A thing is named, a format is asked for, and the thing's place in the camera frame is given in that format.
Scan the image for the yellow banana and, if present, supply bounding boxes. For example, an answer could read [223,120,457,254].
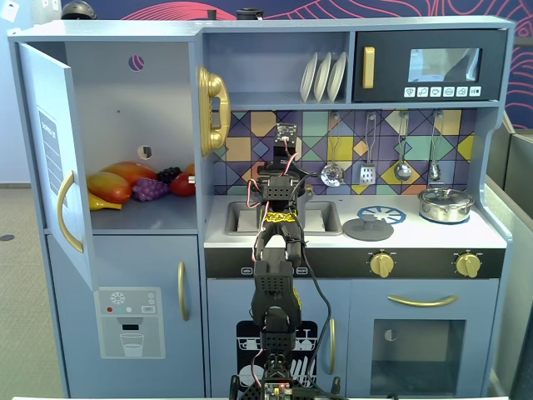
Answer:
[88,192,124,213]

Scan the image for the steel slotted spatula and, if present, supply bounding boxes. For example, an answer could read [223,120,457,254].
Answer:
[359,112,378,187]

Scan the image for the blue dishwasher door with print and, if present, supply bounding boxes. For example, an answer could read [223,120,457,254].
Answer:
[207,277,351,398]

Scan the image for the gold stove knob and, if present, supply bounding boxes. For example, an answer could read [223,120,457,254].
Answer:
[369,250,397,278]
[454,250,482,279]

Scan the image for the gold microwave handle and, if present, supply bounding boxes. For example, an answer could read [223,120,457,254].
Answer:
[361,46,376,90]

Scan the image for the gold freezer door handle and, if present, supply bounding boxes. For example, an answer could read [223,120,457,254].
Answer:
[177,261,190,322]

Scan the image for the gold oven door handle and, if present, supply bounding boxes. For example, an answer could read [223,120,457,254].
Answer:
[386,293,460,308]

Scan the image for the blue fridge door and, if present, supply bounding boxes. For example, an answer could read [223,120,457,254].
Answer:
[16,41,101,293]

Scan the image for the white wall socket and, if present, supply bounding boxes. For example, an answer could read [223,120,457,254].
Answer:
[0,0,21,23]

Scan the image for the blue oven door with window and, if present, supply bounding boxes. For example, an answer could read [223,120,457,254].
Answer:
[349,278,501,397]

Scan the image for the steel pot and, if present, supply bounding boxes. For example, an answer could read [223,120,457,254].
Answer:
[417,194,476,223]

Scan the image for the blue freezer door with dispenser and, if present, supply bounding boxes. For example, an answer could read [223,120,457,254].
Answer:
[46,233,200,397]

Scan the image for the black microwave door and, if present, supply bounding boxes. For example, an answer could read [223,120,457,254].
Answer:
[352,28,509,103]

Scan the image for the purple grapes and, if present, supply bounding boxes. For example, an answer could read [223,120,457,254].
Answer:
[132,177,170,203]

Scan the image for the small orange red mango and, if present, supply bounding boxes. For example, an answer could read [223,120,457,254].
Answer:
[86,171,134,205]

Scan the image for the red tomato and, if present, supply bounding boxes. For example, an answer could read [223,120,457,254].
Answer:
[167,172,197,198]

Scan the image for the gold fridge door handle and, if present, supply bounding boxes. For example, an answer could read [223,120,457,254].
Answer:
[56,169,85,254]

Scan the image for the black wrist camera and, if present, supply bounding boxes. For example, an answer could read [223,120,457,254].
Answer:
[275,122,300,146]

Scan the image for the gray toy plate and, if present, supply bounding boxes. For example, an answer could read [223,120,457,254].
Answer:
[312,52,333,103]
[326,51,348,103]
[299,52,320,103]

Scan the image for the steel pot lid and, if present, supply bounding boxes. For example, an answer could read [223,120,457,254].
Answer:
[418,187,475,205]

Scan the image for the gold dishwasher door handle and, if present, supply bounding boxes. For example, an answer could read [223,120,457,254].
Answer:
[326,318,337,376]

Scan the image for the gray partition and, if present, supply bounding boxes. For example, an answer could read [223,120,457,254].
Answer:
[484,112,533,400]

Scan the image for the hanging whisk utensil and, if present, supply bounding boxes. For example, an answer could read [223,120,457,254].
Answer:
[428,111,444,182]

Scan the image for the gold toy telephone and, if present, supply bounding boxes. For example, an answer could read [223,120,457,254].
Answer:
[197,66,232,158]

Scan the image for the gray sink basin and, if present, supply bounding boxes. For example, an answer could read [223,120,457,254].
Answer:
[224,200,344,237]

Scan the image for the gray round lid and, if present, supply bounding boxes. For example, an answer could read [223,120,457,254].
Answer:
[341,207,395,242]

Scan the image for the steel ladle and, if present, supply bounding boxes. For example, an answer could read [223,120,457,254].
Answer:
[393,111,413,183]

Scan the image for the black cable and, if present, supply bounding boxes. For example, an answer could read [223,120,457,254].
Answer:
[290,172,335,395]

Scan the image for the steel skimmer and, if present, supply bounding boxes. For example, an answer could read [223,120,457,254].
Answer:
[320,112,345,187]

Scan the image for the large orange red mango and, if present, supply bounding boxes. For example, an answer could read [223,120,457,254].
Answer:
[102,161,160,189]

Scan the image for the blue toy kitchen body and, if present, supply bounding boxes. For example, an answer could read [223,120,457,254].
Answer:
[7,15,517,399]

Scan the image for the dark grapes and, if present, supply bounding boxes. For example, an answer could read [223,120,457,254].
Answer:
[156,166,183,186]

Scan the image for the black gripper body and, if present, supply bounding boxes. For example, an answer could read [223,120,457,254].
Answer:
[271,142,303,168]

